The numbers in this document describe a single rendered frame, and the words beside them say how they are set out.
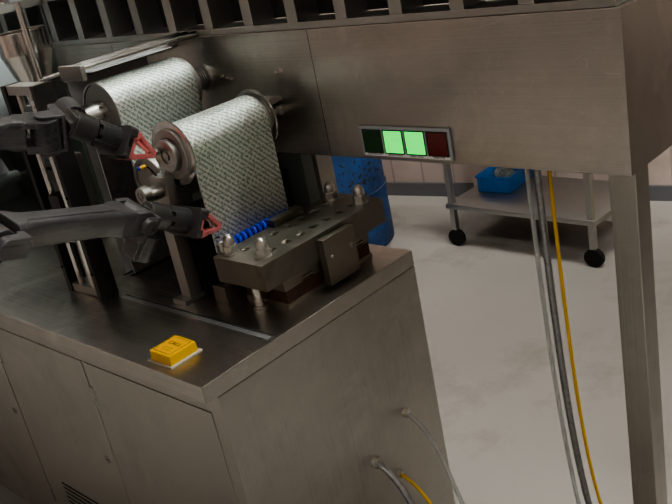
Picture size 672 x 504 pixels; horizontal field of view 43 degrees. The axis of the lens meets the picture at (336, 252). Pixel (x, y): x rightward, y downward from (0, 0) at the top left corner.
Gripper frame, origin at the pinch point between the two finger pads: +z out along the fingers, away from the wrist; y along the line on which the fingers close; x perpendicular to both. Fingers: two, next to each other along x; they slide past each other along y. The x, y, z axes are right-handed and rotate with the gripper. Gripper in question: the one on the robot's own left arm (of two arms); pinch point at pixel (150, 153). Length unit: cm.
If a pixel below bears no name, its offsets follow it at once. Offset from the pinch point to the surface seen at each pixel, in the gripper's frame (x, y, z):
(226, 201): -5.2, 7.2, 17.8
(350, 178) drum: 49, -135, 193
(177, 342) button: -37.8, 17.0, 7.6
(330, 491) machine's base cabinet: -63, 31, 49
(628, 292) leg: -5, 78, 73
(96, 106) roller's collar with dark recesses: 9.6, -20.9, -4.5
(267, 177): 3.7, 6.9, 27.8
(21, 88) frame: 8.8, -30.8, -18.4
